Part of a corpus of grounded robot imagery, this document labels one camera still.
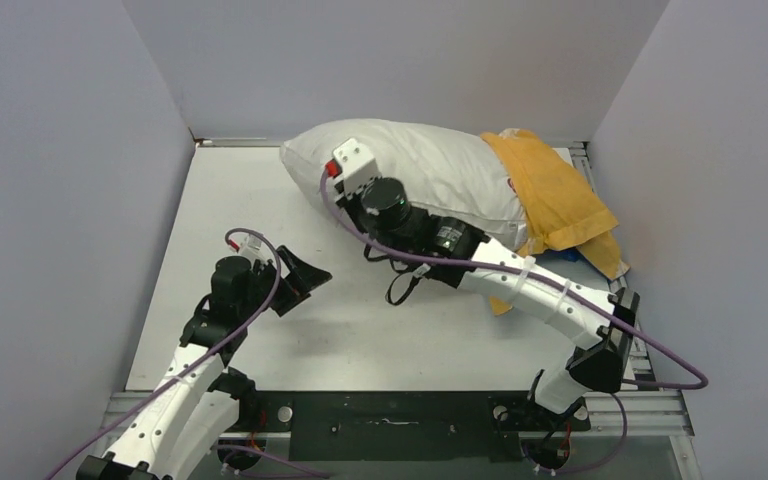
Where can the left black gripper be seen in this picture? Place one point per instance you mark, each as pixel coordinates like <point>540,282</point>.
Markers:
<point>295,287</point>

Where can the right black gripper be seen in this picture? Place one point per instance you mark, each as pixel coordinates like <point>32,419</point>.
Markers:
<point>350,203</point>

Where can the white pillow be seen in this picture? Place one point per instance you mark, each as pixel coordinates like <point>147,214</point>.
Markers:
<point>447,172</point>

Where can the yellow and blue pillowcase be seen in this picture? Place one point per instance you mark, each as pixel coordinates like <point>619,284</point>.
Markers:
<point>561,210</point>

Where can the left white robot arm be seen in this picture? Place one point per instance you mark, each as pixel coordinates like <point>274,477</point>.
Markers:
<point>200,395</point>

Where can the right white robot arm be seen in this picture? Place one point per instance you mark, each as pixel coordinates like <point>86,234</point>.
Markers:
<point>598,323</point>

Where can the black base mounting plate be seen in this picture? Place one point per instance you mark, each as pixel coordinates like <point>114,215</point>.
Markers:
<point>413,425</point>

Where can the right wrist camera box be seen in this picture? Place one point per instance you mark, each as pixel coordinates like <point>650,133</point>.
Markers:
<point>352,168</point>

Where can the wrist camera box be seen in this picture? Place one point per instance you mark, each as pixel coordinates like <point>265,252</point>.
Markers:
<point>249,247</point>
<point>352,168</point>

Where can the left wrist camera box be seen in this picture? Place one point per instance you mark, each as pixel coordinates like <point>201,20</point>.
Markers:
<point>249,247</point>

